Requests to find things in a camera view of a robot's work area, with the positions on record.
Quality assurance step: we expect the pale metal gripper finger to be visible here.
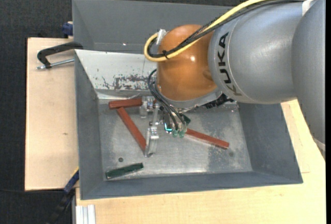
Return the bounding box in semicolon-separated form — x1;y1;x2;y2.
143;126;160;158
139;97;156;118

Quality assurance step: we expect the red-brown flat block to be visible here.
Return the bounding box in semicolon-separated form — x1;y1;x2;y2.
108;98;143;110
116;107;148;152
184;127;231;151

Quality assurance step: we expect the grey metal bin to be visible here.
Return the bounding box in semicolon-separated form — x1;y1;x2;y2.
71;0;304;200

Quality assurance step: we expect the dark green flat block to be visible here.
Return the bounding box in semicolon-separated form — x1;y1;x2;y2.
104;162;145;181

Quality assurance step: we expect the pale wood board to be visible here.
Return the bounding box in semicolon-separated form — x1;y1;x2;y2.
24;37;81;191

